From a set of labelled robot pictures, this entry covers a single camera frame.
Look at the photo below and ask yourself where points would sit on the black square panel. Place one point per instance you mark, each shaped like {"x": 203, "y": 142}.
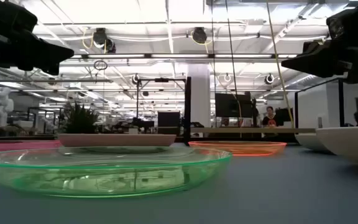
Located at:
{"x": 169, "y": 121}

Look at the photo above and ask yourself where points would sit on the orange transparent plastic plate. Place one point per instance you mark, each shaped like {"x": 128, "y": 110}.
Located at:
{"x": 238, "y": 148}

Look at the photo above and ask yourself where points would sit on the white pillar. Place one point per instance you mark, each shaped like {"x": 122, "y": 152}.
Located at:
{"x": 199, "y": 93}

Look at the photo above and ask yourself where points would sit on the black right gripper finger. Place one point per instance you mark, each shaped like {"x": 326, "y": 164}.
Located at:
{"x": 356, "y": 77}
{"x": 315, "y": 62}

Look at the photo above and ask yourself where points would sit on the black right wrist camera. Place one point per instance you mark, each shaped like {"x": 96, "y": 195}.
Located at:
{"x": 353, "y": 18}

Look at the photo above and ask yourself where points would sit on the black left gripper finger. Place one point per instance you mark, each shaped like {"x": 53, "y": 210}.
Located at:
{"x": 48, "y": 53}
{"x": 50, "y": 69}

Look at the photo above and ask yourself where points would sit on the black metal table frame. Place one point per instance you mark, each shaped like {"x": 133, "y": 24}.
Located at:
{"x": 17, "y": 137}

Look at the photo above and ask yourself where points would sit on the small green potted plant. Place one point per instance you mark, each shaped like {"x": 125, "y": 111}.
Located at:
{"x": 79, "y": 119}

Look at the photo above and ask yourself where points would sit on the green transparent plastic plate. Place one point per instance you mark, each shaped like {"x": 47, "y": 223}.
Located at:
{"x": 104, "y": 174}

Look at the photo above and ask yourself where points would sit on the pink transparent plastic plate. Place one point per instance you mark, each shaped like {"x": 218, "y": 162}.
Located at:
{"x": 11, "y": 146}

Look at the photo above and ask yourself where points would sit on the black computer monitor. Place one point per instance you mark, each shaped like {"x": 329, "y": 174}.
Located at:
{"x": 232, "y": 105}

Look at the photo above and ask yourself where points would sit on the salmon pink opaque plate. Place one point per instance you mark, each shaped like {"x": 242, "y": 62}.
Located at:
{"x": 117, "y": 140}

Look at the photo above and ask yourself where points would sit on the beige opaque plate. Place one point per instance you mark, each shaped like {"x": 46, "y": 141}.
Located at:
{"x": 353, "y": 143}

